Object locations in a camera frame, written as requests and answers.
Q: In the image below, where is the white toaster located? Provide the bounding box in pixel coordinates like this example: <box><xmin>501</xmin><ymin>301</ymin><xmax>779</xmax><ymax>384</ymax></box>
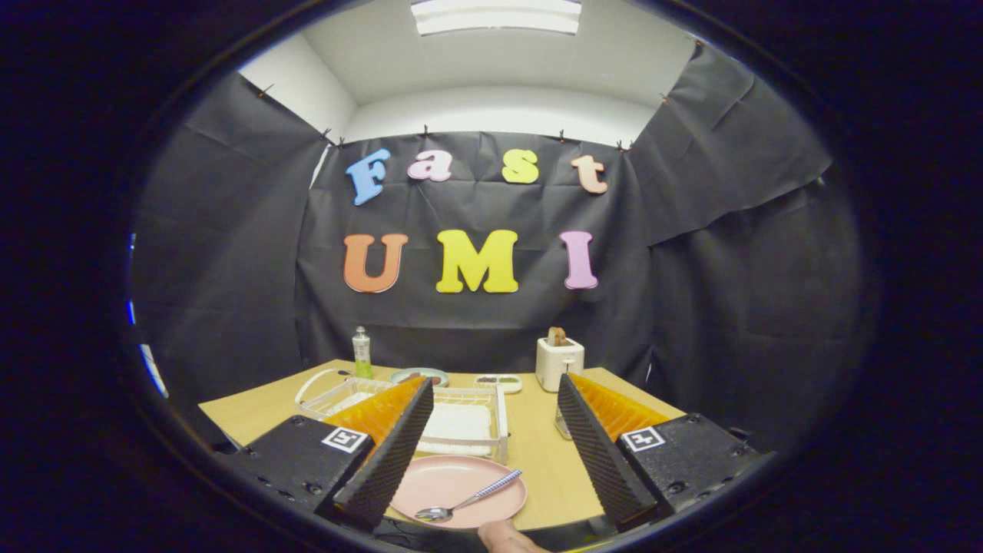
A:
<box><xmin>535</xmin><ymin>338</ymin><xmax>585</xmax><ymax>393</ymax></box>

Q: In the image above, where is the spoon with blue checked handle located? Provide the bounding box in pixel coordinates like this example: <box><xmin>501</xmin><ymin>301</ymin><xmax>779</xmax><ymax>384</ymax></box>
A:
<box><xmin>414</xmin><ymin>469</ymin><xmax>524</xmax><ymax>524</ymax></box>

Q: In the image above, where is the pink plate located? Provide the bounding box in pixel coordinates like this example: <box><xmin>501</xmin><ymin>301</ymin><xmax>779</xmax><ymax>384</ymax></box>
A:
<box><xmin>388</xmin><ymin>455</ymin><xmax>529</xmax><ymax>531</ymax></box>

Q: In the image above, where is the white dish rack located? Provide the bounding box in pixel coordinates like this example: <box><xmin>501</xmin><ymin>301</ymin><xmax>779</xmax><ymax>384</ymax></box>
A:
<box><xmin>294</xmin><ymin>369</ymin><xmax>510</xmax><ymax>464</ymax></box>

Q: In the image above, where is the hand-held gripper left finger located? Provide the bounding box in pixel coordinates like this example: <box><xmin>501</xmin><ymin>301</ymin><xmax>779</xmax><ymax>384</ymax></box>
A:
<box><xmin>219</xmin><ymin>376</ymin><xmax>435</xmax><ymax>531</ymax></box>

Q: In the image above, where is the light blue plate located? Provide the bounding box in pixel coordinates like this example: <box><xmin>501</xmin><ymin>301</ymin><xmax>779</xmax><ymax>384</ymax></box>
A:
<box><xmin>390</xmin><ymin>367</ymin><xmax>450</xmax><ymax>387</ymax></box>

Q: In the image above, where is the ceiling light panel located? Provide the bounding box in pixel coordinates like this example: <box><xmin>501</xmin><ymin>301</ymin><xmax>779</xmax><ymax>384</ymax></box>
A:
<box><xmin>411</xmin><ymin>0</ymin><xmax>583</xmax><ymax>36</ymax></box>

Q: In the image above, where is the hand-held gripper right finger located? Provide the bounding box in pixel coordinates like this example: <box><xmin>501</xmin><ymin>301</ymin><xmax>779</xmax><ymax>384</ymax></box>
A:
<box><xmin>557</xmin><ymin>373</ymin><xmax>761</xmax><ymax>535</ymax></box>

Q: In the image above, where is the green dish soap bottle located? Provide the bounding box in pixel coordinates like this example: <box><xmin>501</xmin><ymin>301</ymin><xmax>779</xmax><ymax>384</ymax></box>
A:
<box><xmin>352</xmin><ymin>326</ymin><xmax>374</xmax><ymax>380</ymax></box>

